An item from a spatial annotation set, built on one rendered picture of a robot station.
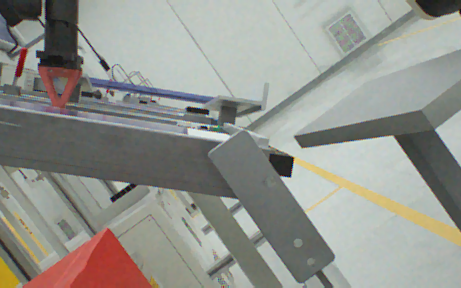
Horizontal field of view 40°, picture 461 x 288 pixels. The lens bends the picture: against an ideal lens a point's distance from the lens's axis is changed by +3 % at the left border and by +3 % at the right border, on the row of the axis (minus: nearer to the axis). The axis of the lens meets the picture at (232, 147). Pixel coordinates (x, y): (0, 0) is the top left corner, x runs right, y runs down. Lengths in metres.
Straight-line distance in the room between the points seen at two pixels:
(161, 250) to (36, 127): 1.53
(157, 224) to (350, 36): 7.19
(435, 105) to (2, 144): 0.64
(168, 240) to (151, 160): 1.51
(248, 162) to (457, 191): 0.78
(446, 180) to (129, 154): 0.81
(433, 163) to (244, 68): 7.57
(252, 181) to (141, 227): 1.55
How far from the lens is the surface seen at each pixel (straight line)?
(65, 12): 1.18
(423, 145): 1.33
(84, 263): 0.31
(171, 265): 2.21
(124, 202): 2.52
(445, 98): 1.04
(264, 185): 0.65
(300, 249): 0.67
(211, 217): 1.59
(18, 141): 0.71
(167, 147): 0.69
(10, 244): 1.46
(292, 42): 8.95
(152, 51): 8.82
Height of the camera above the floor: 0.81
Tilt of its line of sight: 5 degrees down
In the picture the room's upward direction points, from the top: 35 degrees counter-clockwise
